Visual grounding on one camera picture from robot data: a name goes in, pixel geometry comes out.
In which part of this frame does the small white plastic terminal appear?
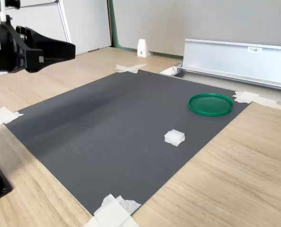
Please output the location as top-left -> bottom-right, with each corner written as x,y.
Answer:
164,129 -> 186,148

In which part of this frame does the round green lid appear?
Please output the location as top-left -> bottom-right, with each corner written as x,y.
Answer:
187,93 -> 234,117

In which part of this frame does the white partition panel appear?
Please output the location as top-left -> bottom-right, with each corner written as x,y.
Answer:
0,0 -> 113,79

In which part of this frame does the white tape patch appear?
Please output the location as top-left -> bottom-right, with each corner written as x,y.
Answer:
115,62 -> 149,74
83,193 -> 142,227
0,106 -> 25,130
232,91 -> 281,111

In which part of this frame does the dark grey mat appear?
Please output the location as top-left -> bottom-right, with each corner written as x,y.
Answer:
3,70 -> 253,217

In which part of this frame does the grey partition panel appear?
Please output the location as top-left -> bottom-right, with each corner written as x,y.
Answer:
107,0 -> 281,59

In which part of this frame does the small white bracket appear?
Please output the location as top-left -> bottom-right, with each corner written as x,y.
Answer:
137,39 -> 151,57

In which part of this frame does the silver cable duct box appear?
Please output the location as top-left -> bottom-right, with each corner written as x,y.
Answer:
158,38 -> 281,104

